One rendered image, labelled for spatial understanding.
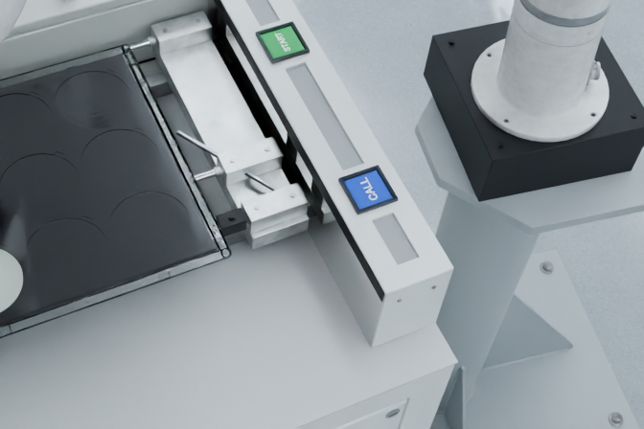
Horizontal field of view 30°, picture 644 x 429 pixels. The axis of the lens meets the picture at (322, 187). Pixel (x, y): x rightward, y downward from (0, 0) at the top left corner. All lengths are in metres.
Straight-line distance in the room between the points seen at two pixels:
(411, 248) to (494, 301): 0.59
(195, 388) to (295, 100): 0.39
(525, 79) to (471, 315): 0.58
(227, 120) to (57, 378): 0.42
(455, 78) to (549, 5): 0.24
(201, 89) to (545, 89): 0.47
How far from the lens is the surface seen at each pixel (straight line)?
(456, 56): 1.72
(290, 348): 1.53
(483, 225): 1.84
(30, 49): 1.70
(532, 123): 1.65
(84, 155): 1.60
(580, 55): 1.58
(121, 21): 1.71
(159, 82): 1.73
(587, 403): 2.50
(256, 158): 1.58
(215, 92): 1.68
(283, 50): 1.62
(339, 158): 1.53
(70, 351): 1.54
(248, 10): 1.67
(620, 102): 1.71
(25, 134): 1.63
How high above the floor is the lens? 2.18
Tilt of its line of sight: 55 degrees down
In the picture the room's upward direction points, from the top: 8 degrees clockwise
